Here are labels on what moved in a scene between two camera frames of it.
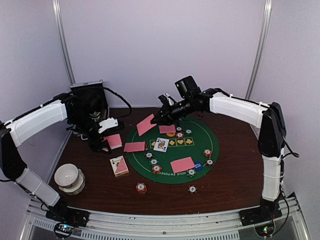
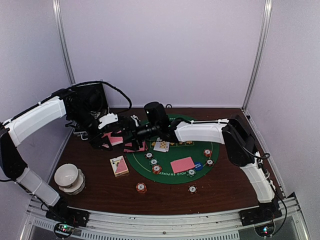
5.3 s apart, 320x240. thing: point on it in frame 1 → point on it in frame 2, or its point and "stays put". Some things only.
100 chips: (149, 155) stays put
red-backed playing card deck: (115, 141) stays put
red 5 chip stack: (141, 187) stays put
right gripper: (167, 117) → (136, 139)
